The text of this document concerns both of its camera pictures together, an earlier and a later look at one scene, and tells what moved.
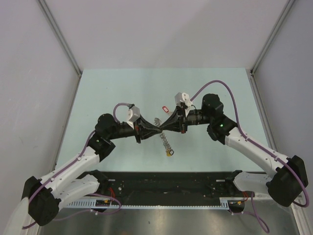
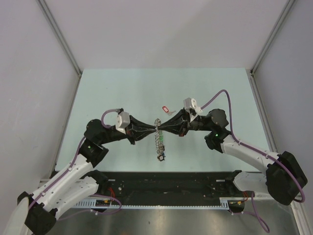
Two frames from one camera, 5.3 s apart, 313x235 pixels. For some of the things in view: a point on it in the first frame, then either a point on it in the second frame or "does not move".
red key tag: [165, 108] does not move
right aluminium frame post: [289, 5] does not move
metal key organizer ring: [158, 122] to [160, 148]
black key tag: [173, 152] to [161, 157]
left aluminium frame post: [44, 5] does not move
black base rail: [166, 187] does not move
